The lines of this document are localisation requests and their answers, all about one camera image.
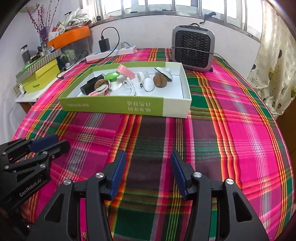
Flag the green white cardboard box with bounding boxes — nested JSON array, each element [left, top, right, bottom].
[[58, 62, 192, 118]]

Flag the glass jar black lid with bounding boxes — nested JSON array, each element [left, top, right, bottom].
[[20, 45, 31, 64]]

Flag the grey black space heater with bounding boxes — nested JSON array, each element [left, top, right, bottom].
[[171, 23, 215, 72]]

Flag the pink green earphone case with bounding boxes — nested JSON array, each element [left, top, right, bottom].
[[88, 84, 109, 96]]

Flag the purple flower branches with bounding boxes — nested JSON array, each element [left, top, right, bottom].
[[25, 0, 60, 44]]

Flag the orange storage bin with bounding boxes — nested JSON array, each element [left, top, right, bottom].
[[47, 26, 90, 49]]

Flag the white ball gadget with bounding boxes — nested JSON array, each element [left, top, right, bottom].
[[139, 77, 155, 92]]

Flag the black charger cable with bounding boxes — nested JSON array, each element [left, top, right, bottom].
[[56, 26, 121, 80]]

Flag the white usb cable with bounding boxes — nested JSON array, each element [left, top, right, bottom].
[[122, 77, 137, 96]]

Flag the white grey handheld device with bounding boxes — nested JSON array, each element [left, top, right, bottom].
[[155, 67, 173, 82]]

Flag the black window handle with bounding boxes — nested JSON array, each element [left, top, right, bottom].
[[199, 11, 217, 25]]

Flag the brown walnut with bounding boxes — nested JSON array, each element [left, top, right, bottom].
[[94, 79, 109, 90], [153, 74, 168, 88]]

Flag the green cap white stand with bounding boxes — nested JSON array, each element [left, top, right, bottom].
[[104, 72, 122, 91]]

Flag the black power adapter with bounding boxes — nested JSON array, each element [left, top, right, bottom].
[[98, 36, 110, 52]]

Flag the black rectangular device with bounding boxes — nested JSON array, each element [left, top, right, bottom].
[[80, 74, 104, 95]]

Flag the yellow shoe box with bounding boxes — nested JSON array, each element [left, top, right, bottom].
[[22, 59, 60, 93]]

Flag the white blue power strip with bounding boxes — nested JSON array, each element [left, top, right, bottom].
[[85, 46, 137, 62]]

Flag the plaid pink green blanket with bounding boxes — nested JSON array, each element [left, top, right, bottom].
[[14, 59, 295, 240]]

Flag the cream patterned curtain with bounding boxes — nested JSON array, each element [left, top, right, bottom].
[[247, 1, 295, 118]]

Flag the striped grey box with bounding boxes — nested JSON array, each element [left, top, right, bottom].
[[16, 49, 62, 84]]

